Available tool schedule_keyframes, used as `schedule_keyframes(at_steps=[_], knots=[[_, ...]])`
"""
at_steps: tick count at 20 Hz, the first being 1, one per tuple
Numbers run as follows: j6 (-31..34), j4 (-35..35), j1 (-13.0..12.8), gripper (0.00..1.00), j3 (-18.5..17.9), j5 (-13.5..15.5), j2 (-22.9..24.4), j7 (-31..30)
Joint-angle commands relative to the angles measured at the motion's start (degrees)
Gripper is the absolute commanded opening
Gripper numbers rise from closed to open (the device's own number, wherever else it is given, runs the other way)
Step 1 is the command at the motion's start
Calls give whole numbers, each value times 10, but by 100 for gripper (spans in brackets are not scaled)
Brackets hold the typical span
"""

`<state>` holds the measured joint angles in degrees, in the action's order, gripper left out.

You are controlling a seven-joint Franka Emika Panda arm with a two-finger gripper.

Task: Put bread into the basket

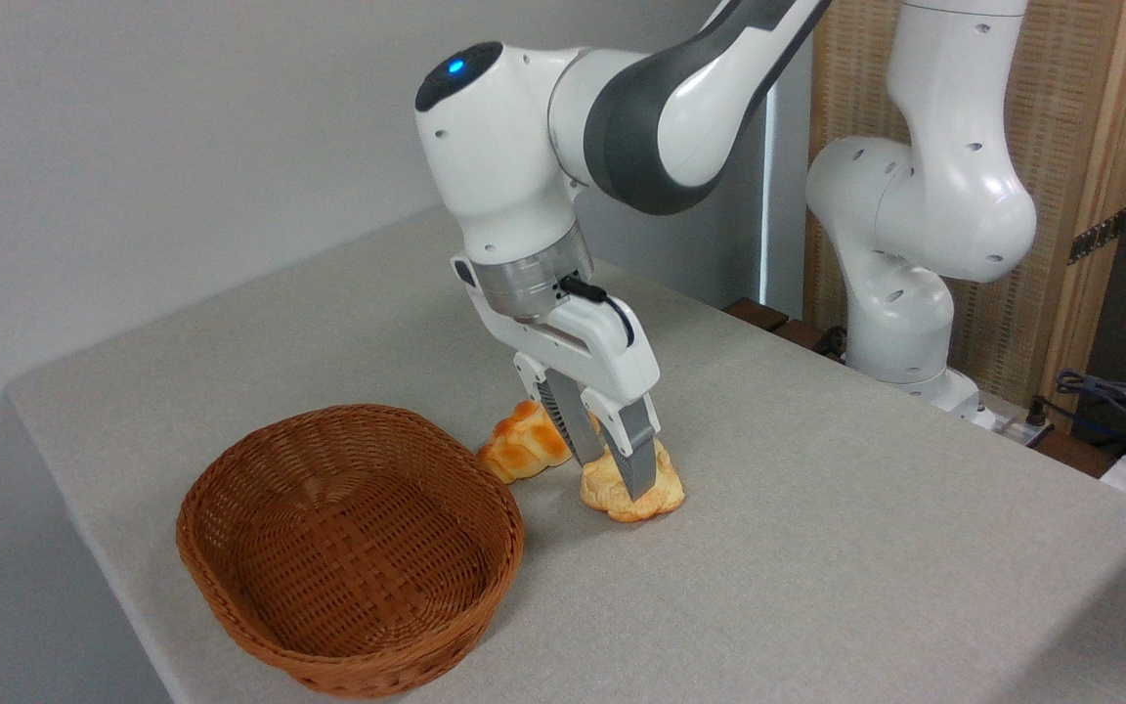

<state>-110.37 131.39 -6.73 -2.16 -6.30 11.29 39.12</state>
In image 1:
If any brown wicker basket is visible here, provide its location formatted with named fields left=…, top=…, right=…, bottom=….
left=176, top=404, right=526, bottom=699

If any grey tablecloth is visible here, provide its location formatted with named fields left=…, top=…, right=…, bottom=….
left=7, top=205, right=1126, bottom=704

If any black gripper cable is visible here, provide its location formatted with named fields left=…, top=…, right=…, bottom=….
left=558, top=275, right=637, bottom=349

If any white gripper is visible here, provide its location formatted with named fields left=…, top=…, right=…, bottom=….
left=452, top=253, right=665, bottom=503

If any metal screen hinge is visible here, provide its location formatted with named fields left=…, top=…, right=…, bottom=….
left=1067, top=207, right=1126, bottom=266

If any bundle of dark cables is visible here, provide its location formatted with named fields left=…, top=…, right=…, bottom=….
left=1055, top=369, right=1126, bottom=453

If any round orange bread bun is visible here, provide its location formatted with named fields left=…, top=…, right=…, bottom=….
left=579, top=436, right=687, bottom=524

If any flat golden lattice bread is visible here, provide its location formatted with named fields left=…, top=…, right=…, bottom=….
left=477, top=399, right=575, bottom=485

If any rattan wooden folding screen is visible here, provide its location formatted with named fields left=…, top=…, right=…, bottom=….
left=802, top=0, right=1126, bottom=417

